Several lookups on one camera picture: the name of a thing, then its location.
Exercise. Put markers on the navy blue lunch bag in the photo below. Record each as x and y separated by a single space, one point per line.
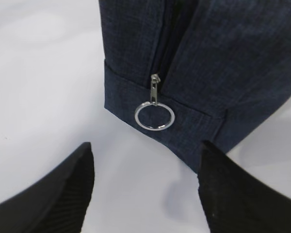
184 71

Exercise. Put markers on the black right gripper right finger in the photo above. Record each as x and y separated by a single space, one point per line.
236 202

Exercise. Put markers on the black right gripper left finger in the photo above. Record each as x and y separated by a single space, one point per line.
58 202

